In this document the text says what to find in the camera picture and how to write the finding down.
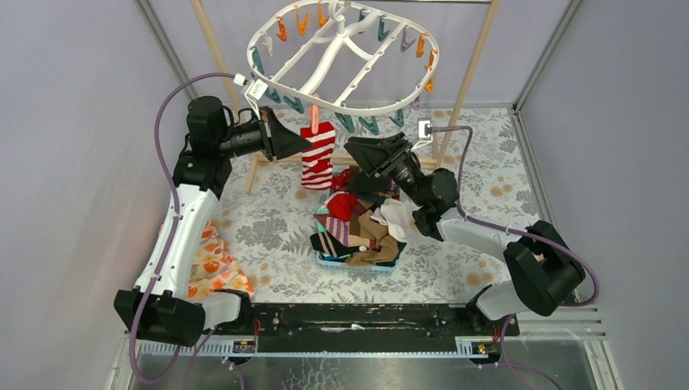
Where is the wooden drying rack frame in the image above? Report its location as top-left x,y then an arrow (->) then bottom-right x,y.
189,0 -> 501,195

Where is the purple striped sock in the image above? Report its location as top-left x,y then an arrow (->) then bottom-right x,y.
314,214 -> 359,247

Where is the blue plastic sock basket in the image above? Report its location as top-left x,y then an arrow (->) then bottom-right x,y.
310,167 -> 411,275

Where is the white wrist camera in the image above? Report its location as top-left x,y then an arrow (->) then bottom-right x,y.
411,119 -> 433,150
232,74 -> 268,115

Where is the tan brown sock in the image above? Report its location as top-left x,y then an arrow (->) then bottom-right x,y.
345,210 -> 400,267

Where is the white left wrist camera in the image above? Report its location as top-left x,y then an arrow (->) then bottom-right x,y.
232,74 -> 268,115

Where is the floral patterned table mat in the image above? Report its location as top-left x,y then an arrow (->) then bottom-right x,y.
213,107 -> 542,303

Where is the purple cable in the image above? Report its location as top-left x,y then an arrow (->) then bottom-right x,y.
128,72 -> 238,385
430,124 -> 601,390

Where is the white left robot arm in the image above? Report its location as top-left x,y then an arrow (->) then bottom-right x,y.
114,96 -> 312,347

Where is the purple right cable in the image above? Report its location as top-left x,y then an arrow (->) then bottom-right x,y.
430,124 -> 601,390

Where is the red white striped sock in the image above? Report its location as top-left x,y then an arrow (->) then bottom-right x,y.
300,122 -> 336,190

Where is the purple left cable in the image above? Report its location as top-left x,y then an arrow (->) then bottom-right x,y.
128,72 -> 238,385

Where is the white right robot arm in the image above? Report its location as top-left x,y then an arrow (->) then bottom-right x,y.
344,133 -> 586,335

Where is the black sock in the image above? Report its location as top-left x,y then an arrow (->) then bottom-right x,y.
345,166 -> 392,194

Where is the pink clothes peg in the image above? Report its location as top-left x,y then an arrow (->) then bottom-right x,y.
308,104 -> 319,135

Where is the orange floral cloth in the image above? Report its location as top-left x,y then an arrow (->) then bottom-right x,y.
187,219 -> 255,300

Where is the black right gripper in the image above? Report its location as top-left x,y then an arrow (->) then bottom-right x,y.
344,132 -> 427,207

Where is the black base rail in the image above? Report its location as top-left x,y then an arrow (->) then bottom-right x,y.
216,303 -> 520,353

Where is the white oval clip hanger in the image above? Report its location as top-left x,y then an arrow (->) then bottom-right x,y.
246,1 -> 440,117

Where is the teal clothes peg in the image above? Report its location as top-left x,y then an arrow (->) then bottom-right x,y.
335,111 -> 355,134

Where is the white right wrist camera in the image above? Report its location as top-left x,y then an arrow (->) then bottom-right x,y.
411,119 -> 433,150

